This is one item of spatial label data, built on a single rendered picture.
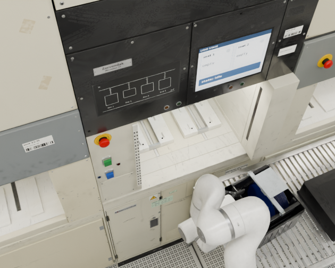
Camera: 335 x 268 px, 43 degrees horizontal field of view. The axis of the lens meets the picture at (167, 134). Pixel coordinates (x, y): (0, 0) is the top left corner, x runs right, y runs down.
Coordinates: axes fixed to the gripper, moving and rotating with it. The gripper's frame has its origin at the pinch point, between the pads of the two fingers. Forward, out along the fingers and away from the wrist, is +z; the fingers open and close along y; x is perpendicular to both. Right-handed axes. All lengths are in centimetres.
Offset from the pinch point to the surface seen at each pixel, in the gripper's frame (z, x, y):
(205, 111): 20, -15, -58
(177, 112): 7, -15, -65
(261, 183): 8.8, 2.7, -1.6
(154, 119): -7, -15, -67
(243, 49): 9, 57, -28
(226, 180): 11.2, -29.5, -23.8
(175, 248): -13, -105, -31
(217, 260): 6, -106, -10
